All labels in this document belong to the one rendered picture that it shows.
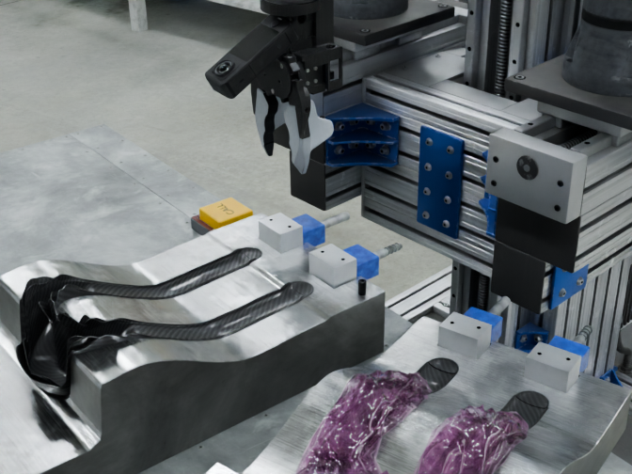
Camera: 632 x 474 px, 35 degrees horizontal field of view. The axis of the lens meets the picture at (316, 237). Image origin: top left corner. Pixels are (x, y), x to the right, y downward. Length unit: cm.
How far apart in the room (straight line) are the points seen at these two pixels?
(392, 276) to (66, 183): 141
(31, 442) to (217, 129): 294
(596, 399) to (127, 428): 50
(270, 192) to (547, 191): 214
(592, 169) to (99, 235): 73
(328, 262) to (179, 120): 286
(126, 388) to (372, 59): 86
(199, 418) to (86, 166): 76
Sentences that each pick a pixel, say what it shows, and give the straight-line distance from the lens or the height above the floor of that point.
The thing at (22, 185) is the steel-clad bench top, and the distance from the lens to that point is 173.
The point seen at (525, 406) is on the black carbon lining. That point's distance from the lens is 110.
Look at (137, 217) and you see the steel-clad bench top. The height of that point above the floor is 80.
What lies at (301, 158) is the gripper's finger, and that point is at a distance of 121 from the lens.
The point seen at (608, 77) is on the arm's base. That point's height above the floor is 106.
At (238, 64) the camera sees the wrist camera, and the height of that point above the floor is 115.
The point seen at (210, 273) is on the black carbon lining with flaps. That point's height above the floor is 88.
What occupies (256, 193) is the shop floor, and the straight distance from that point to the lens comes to 339.
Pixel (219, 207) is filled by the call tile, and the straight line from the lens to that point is 150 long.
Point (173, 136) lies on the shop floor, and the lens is 387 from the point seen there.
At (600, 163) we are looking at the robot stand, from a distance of 135.
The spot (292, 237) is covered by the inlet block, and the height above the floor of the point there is 91.
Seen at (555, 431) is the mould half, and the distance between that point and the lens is 106.
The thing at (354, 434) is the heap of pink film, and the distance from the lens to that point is 96.
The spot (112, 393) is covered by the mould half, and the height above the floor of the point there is 92.
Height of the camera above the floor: 153
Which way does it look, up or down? 29 degrees down
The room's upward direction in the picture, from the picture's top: 1 degrees counter-clockwise
